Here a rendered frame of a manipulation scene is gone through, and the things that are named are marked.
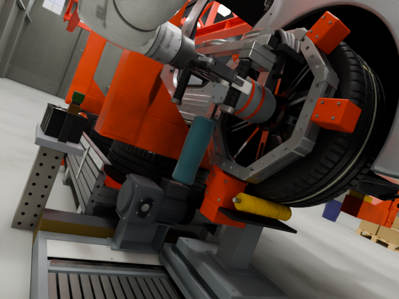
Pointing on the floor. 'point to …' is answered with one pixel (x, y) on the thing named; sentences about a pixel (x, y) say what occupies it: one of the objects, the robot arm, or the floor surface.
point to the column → (37, 188)
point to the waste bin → (332, 210)
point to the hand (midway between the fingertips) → (236, 84)
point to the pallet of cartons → (373, 232)
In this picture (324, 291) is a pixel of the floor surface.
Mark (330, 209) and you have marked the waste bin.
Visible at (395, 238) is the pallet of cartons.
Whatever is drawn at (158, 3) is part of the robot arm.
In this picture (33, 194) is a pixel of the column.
